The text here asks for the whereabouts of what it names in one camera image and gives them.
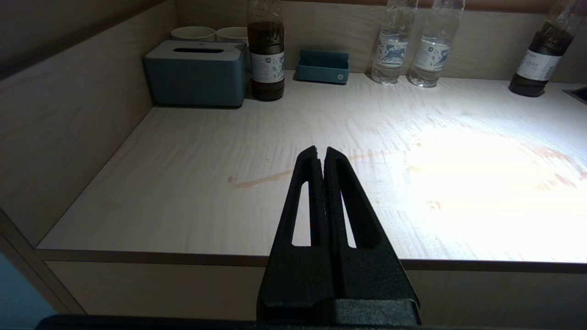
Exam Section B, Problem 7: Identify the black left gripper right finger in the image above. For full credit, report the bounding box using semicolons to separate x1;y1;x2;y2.
323;147;420;321

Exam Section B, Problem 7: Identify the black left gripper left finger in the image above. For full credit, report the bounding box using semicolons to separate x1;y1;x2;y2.
257;147;332;321

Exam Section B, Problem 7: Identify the small blue tray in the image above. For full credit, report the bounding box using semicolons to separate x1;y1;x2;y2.
295;49;350;85

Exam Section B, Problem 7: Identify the dark drink bottle patterned label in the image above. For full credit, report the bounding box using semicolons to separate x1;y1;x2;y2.
247;0;285;102

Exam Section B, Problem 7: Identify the clear water bottle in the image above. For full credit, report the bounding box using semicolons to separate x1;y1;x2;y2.
371;0;418;85
409;0;466;88

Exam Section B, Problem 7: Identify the white cup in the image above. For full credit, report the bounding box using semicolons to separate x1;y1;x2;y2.
216;27;249;44
170;26;216;42

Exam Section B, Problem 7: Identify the light wood desk surround panel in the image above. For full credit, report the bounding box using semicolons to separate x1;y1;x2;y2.
0;0;587;248

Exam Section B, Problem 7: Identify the dark drink bottle white label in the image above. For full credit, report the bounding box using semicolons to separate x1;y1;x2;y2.
509;0;585;97

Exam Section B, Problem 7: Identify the black recessed power socket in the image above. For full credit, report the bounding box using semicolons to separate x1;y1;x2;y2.
563;87;587;105

